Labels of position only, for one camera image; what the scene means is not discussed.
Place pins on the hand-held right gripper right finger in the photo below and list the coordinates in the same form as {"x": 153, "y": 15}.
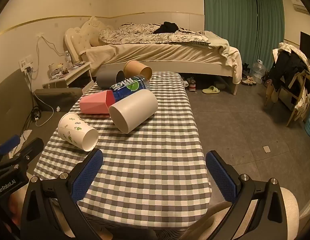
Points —
{"x": 222, "y": 177}

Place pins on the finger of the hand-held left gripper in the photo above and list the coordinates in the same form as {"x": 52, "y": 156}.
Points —
{"x": 24, "y": 152}
{"x": 9, "y": 143}

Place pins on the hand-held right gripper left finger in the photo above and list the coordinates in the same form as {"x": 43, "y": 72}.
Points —
{"x": 87, "y": 176}

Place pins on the white leaf-print paper cup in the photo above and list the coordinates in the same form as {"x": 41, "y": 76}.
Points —
{"x": 75, "y": 130}

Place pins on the pink plastic cup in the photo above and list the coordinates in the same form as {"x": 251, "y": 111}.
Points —
{"x": 95, "y": 103}

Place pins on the large white cup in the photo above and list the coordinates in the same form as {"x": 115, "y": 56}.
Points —
{"x": 136, "y": 108}

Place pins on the grey cup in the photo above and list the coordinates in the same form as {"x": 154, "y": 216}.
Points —
{"x": 106, "y": 80}

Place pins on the brown paper cup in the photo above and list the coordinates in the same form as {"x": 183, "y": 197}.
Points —
{"x": 133, "y": 68}

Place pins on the person's left hand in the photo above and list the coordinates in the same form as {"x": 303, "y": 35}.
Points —
{"x": 17, "y": 203}

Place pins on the grey padded panel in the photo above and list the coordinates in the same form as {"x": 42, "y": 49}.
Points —
{"x": 12, "y": 100}

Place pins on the white paper scrap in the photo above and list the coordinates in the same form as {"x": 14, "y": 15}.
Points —
{"x": 267, "y": 149}

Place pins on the grey checkered tablecloth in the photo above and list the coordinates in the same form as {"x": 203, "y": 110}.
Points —
{"x": 150, "y": 170}

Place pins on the green slipper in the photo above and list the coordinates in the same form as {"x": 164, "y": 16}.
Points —
{"x": 210, "y": 89}

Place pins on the clutter of small items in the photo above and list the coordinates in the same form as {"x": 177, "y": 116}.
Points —
{"x": 61, "y": 69}

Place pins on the white nightstand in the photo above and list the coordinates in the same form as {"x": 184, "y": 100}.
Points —
{"x": 75, "y": 76}

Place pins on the grey red sneaker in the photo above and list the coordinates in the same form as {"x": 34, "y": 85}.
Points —
{"x": 192, "y": 85}

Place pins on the blue plastic bottle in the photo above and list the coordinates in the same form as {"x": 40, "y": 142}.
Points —
{"x": 127, "y": 87}

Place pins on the beige sandals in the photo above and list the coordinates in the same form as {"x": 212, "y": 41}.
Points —
{"x": 249, "y": 81}

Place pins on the clear water bottle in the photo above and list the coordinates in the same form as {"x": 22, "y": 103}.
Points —
{"x": 67, "y": 60}

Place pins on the large clear water jug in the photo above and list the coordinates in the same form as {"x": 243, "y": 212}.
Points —
{"x": 259, "y": 72}

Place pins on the wooden chair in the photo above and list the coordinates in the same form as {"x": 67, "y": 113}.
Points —
{"x": 299, "y": 85}

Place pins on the black jacket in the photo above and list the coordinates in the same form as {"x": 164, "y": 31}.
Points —
{"x": 287, "y": 67}

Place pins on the beige blanket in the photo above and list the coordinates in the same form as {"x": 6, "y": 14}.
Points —
{"x": 225, "y": 47}

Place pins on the cream bed with headboard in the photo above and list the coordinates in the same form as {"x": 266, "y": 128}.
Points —
{"x": 150, "y": 52}

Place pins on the white plaid cloth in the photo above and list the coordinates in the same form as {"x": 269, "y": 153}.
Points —
{"x": 299, "y": 51}

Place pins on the patterned quilt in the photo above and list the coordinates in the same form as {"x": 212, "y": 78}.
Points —
{"x": 140, "y": 33}

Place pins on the black television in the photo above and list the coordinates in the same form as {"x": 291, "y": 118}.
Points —
{"x": 307, "y": 46}

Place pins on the black garment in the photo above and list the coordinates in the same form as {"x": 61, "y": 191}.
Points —
{"x": 167, "y": 27}

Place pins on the green curtain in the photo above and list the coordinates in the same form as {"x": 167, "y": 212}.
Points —
{"x": 270, "y": 25}
{"x": 228, "y": 10}

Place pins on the white air conditioner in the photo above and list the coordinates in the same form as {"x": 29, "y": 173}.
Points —
{"x": 299, "y": 3}

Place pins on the white wall outlet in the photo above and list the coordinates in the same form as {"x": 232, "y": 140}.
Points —
{"x": 25, "y": 60}

